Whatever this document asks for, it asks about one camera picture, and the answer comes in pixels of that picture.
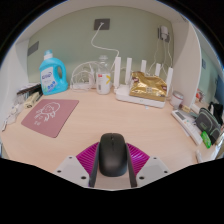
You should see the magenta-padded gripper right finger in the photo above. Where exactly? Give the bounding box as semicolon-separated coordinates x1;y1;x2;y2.
125;142;173;189

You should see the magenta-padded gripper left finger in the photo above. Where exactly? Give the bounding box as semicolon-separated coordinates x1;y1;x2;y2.
53;141;101;189

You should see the black computer mouse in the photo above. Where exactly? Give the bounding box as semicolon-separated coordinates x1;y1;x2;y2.
98;132;129;178

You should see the pink printed mouse pad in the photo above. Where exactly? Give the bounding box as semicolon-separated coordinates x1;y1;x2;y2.
20;98;80;139

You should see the white marker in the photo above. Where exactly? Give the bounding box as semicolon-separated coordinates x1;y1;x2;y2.
194;149;205;164

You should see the white remote control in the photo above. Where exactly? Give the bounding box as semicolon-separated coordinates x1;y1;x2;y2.
171;109;204;146

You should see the small green pack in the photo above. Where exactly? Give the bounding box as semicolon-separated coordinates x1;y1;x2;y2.
200;130;213;150

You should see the black zip pouch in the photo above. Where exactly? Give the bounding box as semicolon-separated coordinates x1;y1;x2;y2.
195;107;222;145

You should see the white round jar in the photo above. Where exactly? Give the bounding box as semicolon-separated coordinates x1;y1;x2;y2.
170;90;185;108

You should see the white router with antennas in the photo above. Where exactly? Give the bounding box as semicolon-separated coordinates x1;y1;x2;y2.
113;56;175;109

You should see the beige small carton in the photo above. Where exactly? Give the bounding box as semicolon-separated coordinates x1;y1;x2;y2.
23;92;41;110

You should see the clear plastic bag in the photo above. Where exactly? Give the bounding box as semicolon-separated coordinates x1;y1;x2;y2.
1;103;23;132

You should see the gold foil bag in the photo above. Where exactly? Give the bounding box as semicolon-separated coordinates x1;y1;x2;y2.
129;70;168;103

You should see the black bag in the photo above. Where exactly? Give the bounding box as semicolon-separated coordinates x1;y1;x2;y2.
208;101;224;126

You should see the stack of books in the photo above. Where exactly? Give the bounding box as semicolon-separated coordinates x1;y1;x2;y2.
15;83;44;105

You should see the blue detergent bottle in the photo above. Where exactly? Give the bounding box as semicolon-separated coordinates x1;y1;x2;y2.
38;49;69;97

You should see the dark monitor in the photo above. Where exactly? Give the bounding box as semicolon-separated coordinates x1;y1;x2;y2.
214;74;224;106

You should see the white power strip with cables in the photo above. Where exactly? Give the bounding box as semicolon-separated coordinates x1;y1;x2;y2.
69;61;98;91

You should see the white cable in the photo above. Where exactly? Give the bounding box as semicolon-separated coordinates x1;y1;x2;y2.
90;22;120;64

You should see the grey wall plate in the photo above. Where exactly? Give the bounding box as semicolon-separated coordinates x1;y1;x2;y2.
27;40;40;57

